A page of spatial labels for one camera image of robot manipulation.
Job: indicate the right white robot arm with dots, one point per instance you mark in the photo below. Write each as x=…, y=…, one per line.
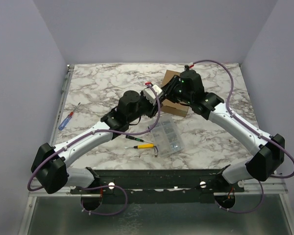
x=266, y=150

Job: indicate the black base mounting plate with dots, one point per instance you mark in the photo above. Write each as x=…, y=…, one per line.
x=168, y=186

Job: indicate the aluminium frame rail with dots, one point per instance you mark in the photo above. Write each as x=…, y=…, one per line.
x=261, y=209

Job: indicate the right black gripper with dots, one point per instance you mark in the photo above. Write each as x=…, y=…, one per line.
x=171, y=87

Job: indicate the yellow handled screwdriver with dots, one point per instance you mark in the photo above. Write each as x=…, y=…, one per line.
x=142, y=146

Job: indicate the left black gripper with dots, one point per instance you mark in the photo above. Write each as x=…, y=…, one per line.
x=153, y=108

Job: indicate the clear plastic screw organizer box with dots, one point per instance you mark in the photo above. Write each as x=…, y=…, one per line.
x=166, y=137

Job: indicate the black green precision screwdriver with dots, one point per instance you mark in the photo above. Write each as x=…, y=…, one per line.
x=134, y=138

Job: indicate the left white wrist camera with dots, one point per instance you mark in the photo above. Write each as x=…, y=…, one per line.
x=151, y=92

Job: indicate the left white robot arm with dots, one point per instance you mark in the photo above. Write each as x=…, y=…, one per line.
x=51, y=162

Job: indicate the red blue screwdriver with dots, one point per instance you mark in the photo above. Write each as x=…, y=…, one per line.
x=68, y=118

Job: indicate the brown cardboard express box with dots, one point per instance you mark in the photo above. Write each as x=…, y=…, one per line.
x=168, y=106

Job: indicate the small metal hex key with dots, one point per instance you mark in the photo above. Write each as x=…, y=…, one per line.
x=156, y=151

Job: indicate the left side metal rail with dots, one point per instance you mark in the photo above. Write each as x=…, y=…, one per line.
x=60, y=111

